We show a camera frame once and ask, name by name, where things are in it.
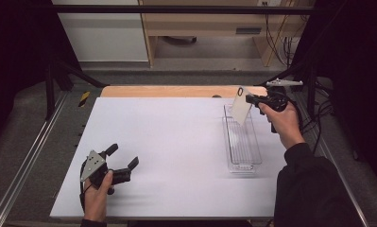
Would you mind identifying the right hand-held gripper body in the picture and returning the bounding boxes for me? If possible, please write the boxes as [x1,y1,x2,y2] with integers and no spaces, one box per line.
[253,78,304,114]

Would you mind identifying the blue phone case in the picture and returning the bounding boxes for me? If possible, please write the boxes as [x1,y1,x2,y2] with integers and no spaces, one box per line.
[230,86,254,127]

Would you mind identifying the person's right hand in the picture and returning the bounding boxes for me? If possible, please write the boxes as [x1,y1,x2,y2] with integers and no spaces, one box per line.
[257,100,306,150]

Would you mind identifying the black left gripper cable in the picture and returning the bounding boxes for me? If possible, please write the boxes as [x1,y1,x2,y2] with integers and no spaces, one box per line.
[78,162,94,214]

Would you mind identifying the bundle of hanging cables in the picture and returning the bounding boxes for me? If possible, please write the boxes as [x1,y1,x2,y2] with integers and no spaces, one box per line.
[264,2,301,68]

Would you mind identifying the black floor cables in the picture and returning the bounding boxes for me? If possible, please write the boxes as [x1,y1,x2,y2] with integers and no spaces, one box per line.
[300,78,335,157]

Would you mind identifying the clear plastic tray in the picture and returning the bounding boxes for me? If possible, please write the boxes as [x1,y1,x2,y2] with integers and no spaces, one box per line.
[221,103,263,175]

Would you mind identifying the white cabinet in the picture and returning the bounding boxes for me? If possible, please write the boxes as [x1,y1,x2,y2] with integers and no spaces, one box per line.
[50,0,150,63]

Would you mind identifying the black curtain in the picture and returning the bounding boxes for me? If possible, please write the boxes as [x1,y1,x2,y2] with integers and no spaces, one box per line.
[293,0,377,185]
[0,0,80,155]

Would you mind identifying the white wall socket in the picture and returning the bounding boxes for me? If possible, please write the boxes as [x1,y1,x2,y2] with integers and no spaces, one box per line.
[257,0,283,8]

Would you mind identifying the white table mat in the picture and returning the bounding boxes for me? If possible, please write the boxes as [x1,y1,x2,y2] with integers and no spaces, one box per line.
[49,96,288,220]

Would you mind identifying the person's left hand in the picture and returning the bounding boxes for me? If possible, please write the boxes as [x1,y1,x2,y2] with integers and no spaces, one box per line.
[81,169,114,221]

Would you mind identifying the black horizontal metal bar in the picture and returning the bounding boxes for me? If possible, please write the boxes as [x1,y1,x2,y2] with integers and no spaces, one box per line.
[49,4,317,16]

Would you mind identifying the aluminium rail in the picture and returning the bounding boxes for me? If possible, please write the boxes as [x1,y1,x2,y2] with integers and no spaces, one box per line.
[293,92,370,227]
[0,90,70,227]

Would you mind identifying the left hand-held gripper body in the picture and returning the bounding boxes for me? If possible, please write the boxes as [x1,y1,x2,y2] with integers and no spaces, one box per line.
[79,149,132,196]

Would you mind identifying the light wooden desk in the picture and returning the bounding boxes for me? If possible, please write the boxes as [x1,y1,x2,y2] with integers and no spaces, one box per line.
[137,0,317,68]

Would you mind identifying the yellow-handled clamp left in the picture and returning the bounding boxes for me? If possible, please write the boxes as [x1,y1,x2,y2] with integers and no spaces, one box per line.
[77,91,92,109]

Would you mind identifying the grey desk label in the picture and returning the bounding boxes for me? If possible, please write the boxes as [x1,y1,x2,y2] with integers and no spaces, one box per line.
[234,26,263,35]

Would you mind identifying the black metal stand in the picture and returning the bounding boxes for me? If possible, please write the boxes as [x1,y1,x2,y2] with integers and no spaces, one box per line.
[43,56,111,121]
[254,59,320,120]

